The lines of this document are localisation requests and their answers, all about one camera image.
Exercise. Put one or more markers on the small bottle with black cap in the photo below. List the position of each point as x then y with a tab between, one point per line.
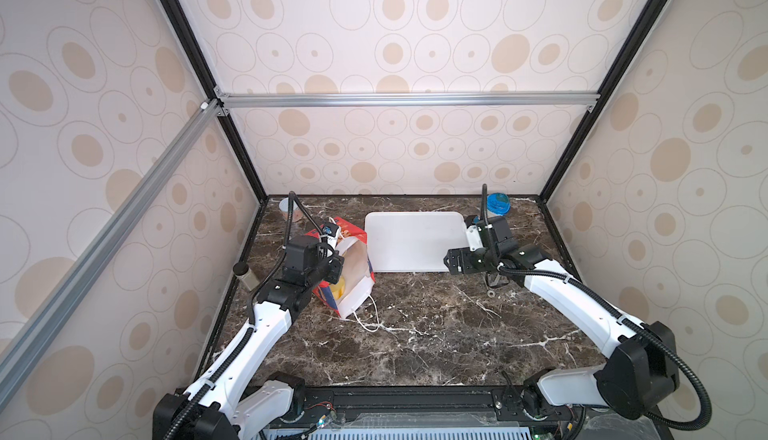
246	276

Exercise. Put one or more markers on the blue lidded white cup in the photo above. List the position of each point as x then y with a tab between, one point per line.
498	204

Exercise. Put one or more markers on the horizontal aluminium frame rail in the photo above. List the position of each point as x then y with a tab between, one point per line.
420	99

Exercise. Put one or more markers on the red paper gift bag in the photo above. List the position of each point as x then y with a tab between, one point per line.
356	280

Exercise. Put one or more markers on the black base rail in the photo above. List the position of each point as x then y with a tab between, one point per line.
426	412

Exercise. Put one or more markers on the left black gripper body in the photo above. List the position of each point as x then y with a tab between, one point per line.
324	269

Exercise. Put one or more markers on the white plastic tray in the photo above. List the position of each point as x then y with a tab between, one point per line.
413	241

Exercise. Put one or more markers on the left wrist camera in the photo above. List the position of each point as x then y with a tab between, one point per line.
330	232

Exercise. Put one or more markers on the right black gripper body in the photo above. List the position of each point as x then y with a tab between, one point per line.
478	260

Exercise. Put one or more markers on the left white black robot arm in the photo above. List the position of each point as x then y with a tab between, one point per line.
216	405

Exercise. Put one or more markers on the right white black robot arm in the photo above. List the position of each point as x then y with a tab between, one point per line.
642	365

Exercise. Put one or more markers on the left diagonal aluminium rail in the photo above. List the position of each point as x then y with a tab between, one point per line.
48	320

